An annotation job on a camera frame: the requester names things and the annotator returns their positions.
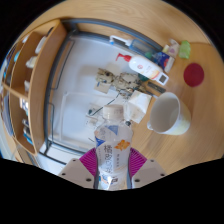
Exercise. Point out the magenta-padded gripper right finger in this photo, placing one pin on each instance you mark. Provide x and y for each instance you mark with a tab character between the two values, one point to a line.
150	171

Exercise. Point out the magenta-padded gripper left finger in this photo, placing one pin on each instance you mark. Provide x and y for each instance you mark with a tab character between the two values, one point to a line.
75	172

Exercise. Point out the clear plastic drink bottle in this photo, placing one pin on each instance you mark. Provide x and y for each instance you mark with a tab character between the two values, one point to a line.
113	150

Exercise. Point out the cream white mug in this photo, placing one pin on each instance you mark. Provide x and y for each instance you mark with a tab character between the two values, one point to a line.
166	116

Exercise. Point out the white tissue pack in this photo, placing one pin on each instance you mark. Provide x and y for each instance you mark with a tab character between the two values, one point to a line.
138	105

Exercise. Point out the wooden shelf unit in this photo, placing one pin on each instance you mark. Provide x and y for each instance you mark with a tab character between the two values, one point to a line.
38	90

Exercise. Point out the small white digital clock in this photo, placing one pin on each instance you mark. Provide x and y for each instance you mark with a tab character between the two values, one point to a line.
162	78

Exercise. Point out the wooden tree-man figurine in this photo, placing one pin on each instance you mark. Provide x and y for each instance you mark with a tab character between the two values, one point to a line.
123	81

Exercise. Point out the white red-pump lotion bottle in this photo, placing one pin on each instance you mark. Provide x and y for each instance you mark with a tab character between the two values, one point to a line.
145	66

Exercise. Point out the flat round red coaster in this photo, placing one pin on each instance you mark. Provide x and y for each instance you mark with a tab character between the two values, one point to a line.
193	75

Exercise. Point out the blue packet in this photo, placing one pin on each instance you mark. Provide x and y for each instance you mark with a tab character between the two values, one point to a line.
162	60

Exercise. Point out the clear blue spray bottle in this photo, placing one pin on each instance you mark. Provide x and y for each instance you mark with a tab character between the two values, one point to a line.
140	46

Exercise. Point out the grey metal bed frame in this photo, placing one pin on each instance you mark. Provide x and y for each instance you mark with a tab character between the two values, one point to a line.
48	100

